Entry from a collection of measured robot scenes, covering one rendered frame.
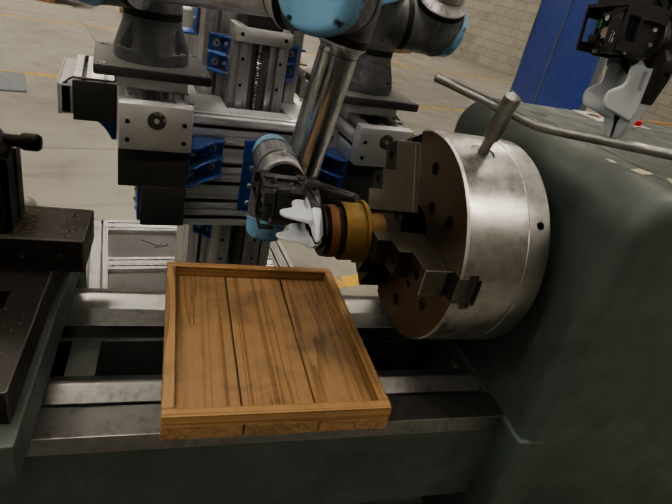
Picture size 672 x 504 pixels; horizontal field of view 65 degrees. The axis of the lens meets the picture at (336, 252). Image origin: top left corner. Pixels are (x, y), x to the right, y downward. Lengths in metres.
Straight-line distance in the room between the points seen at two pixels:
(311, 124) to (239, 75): 0.34
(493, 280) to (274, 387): 0.33
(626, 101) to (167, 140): 0.79
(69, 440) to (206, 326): 0.25
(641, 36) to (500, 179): 0.22
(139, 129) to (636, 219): 0.84
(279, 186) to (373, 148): 0.48
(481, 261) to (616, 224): 0.16
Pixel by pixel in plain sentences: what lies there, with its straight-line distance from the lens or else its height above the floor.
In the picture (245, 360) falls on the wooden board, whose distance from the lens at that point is 0.80.
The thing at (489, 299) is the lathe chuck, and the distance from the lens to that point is 0.73.
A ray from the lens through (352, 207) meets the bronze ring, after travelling 0.75.
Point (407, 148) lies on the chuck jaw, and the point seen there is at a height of 1.20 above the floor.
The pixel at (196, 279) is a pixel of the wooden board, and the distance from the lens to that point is 0.97.
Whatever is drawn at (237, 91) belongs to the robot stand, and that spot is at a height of 1.11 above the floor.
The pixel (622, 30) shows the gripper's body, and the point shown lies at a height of 1.41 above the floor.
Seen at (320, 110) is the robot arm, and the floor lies 1.17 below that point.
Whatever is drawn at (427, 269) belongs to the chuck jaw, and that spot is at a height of 1.10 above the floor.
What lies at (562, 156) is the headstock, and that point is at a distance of 0.83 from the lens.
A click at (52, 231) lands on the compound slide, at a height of 1.02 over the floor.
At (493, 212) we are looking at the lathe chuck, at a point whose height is 1.18.
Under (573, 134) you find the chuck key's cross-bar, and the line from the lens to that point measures 0.72.
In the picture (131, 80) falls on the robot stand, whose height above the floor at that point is 1.13.
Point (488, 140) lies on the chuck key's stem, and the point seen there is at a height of 1.25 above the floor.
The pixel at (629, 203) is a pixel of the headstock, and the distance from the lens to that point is 0.73.
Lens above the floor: 1.41
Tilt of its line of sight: 28 degrees down
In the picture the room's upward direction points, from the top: 13 degrees clockwise
